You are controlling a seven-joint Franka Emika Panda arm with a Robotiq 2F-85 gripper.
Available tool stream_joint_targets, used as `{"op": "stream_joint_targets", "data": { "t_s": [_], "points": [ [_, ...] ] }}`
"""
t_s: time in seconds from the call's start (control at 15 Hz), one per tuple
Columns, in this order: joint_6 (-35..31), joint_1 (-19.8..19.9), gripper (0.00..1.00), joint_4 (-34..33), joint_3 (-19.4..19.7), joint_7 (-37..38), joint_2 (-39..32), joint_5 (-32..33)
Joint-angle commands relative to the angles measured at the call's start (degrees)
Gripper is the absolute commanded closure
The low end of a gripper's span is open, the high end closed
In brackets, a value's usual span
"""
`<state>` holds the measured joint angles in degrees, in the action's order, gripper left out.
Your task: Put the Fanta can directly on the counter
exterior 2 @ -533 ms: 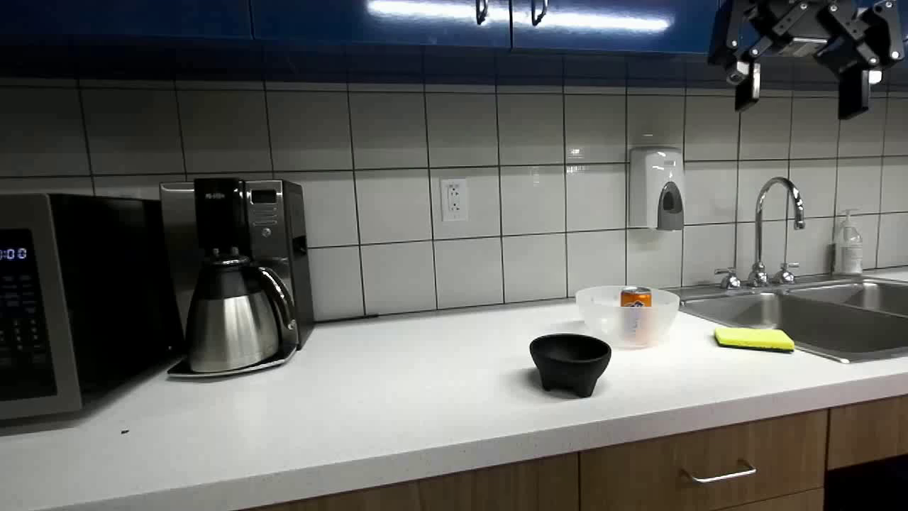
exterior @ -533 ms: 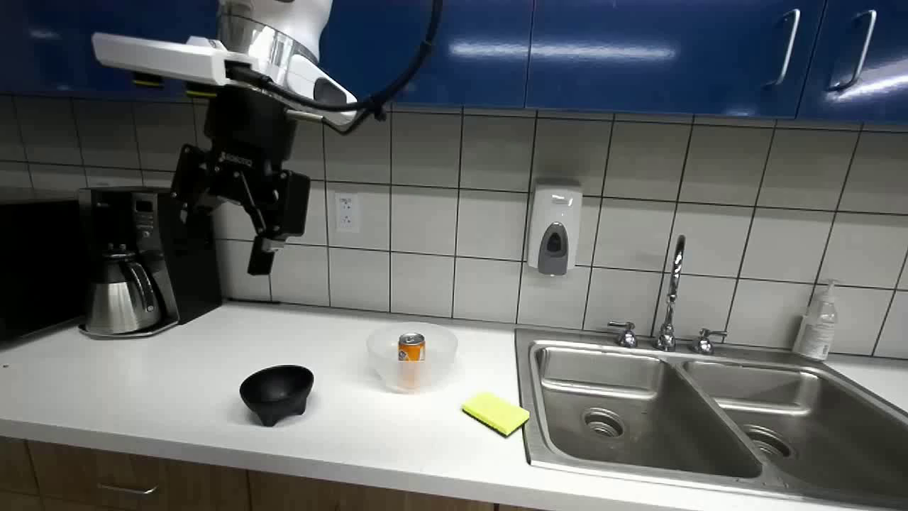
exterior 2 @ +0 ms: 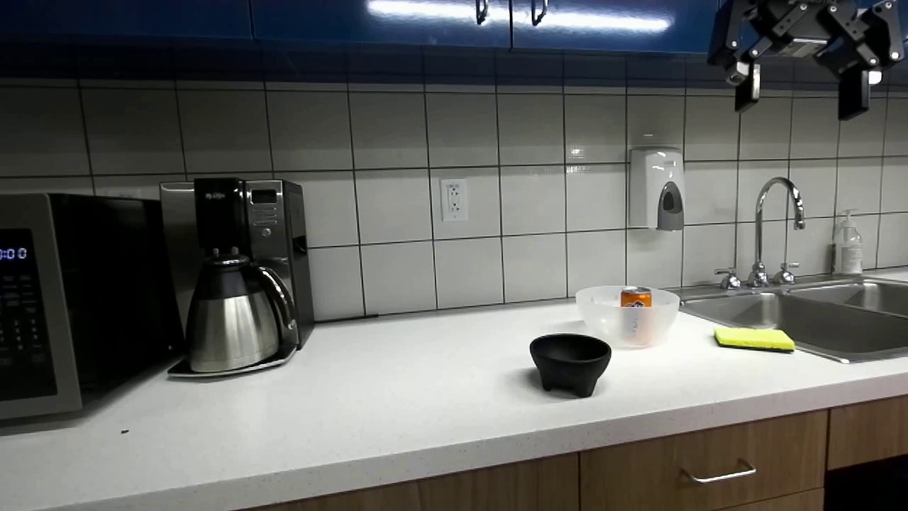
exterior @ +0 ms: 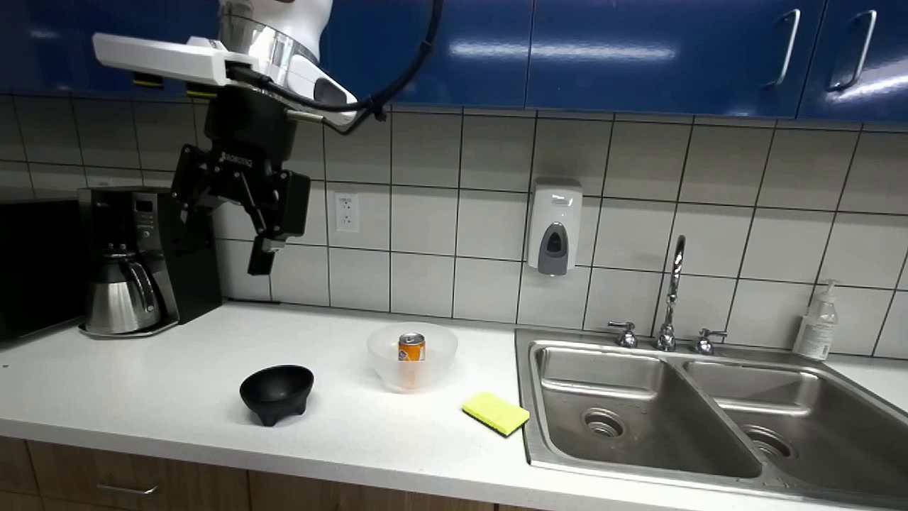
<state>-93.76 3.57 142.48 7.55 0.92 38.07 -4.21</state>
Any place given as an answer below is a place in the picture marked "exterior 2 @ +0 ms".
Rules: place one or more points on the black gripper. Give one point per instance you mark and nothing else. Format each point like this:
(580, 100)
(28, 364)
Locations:
(813, 25)

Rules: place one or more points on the chrome sink faucet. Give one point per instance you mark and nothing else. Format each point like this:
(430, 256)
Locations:
(762, 236)

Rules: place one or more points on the clear soap pump bottle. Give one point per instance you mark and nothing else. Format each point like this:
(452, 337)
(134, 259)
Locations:
(848, 249)

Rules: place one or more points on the blue upper cabinet door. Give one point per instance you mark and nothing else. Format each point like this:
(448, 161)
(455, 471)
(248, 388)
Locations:
(377, 31)
(614, 33)

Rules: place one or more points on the stainless steel double sink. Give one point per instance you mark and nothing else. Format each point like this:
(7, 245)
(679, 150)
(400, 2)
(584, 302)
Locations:
(841, 316)

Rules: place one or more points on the yellow sponge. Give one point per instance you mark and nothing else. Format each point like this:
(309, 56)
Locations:
(753, 339)

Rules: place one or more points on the clear plastic bowl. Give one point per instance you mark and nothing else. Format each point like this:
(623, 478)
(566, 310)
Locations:
(627, 322)

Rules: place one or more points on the black footed bowl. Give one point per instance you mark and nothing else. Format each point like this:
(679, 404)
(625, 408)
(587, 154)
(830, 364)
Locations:
(571, 364)

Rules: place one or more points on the wooden drawer front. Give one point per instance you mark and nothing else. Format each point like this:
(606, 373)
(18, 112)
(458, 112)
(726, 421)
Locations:
(661, 455)

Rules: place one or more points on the wooden lower cabinet door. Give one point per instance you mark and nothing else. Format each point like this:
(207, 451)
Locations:
(492, 486)

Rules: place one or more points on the black steel coffee maker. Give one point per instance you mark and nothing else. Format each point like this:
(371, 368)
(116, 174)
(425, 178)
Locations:
(272, 228)

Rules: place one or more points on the stainless steel carafe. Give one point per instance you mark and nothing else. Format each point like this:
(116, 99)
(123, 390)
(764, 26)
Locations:
(230, 316)

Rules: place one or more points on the black silver microwave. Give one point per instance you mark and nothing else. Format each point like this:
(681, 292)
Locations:
(85, 293)

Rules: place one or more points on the white wall soap dispenser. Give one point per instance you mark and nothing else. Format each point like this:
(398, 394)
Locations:
(652, 187)

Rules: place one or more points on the white wall outlet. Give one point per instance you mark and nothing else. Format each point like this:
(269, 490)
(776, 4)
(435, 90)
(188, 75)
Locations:
(455, 204)

